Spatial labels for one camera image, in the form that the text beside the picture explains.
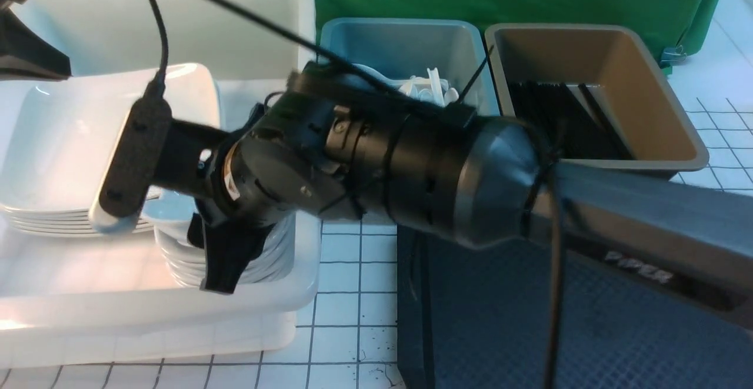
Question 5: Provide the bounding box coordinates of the black plastic tray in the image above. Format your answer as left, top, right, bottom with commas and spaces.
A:
397, 227, 752, 388

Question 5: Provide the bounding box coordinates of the stack of small white bowls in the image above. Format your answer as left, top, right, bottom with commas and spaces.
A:
154, 215, 295, 287

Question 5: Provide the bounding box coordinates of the top white square plate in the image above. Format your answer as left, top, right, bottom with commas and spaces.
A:
1, 205, 89, 222

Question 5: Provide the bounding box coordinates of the pile of black chopsticks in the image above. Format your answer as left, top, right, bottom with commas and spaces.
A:
508, 81, 635, 161

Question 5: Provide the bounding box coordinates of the pile of white spoons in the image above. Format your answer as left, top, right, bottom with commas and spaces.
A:
354, 64, 459, 107

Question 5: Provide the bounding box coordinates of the white square rice plate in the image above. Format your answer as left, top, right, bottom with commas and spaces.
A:
0, 63, 220, 210

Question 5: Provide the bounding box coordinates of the large white plastic bin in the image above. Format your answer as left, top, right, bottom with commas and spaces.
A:
2, 0, 322, 368

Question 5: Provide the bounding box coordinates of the bottom white square plate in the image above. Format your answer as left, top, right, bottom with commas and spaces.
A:
12, 227, 125, 238

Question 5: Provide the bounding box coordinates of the small white bowl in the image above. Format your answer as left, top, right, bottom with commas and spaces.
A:
141, 189, 196, 227

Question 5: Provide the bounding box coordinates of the teal plastic bin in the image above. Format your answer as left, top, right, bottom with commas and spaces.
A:
320, 17, 500, 116

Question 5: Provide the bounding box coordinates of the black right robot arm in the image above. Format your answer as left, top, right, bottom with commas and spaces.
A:
186, 62, 751, 329

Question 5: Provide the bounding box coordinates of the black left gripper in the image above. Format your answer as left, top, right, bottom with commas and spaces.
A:
0, 0, 72, 81

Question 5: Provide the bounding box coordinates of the olive brown plastic bin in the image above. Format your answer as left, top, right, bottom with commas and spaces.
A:
484, 24, 708, 179

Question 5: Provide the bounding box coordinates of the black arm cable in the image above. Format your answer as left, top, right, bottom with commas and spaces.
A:
131, 0, 568, 389

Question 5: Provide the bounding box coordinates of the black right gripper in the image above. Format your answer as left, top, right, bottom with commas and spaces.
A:
188, 64, 354, 295

